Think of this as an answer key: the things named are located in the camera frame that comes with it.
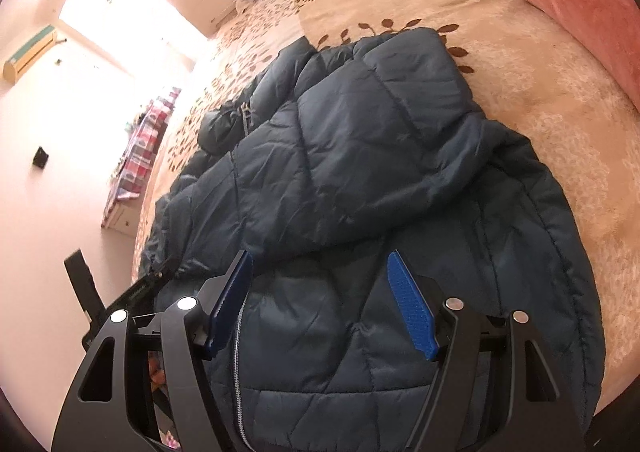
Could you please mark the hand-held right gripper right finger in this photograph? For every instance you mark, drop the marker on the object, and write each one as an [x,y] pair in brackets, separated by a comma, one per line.
[412,312]

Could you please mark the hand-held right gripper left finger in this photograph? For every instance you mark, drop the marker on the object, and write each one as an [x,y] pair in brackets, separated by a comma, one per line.
[229,304]

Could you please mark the dark blue puffer jacket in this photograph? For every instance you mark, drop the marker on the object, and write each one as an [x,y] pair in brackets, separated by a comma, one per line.
[350,157]

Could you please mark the plaid tablecloth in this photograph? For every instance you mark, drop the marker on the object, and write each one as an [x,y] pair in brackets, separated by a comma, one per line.
[145,152]

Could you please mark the beige leaf print blanket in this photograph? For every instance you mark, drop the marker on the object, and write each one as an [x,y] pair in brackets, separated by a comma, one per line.
[575,132]

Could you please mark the black wall switch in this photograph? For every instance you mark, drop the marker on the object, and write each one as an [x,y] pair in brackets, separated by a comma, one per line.
[39,157]

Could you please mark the wall air conditioner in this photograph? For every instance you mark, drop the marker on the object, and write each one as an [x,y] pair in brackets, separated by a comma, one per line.
[27,54]

